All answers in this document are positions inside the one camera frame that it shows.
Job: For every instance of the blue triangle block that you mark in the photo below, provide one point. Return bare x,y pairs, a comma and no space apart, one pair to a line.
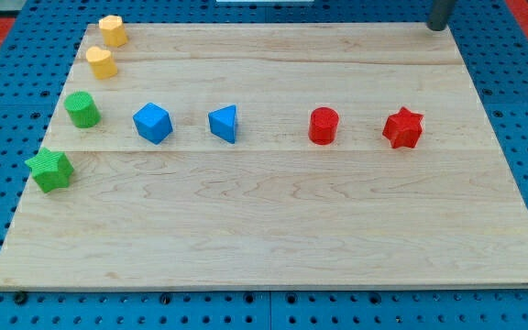
223,123

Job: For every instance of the light wooden board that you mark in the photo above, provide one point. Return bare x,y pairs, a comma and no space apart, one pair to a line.
274,211

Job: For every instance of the red cylinder block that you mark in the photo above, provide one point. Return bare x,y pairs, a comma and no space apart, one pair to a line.
323,125

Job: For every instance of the blue cube block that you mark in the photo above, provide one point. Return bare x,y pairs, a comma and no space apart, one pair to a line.
153,123

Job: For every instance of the red star block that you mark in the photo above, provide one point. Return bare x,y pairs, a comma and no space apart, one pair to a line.
403,129

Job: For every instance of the green cylinder block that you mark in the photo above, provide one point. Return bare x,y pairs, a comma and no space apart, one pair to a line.
81,109

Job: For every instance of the yellow heart block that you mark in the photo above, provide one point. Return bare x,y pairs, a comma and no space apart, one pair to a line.
101,62

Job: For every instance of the yellow hexagon block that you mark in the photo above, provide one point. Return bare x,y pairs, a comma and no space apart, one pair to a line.
113,31

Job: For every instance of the green star block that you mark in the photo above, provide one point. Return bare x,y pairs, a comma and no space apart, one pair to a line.
50,170

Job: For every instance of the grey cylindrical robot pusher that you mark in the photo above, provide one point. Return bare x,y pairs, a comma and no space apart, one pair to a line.
440,13

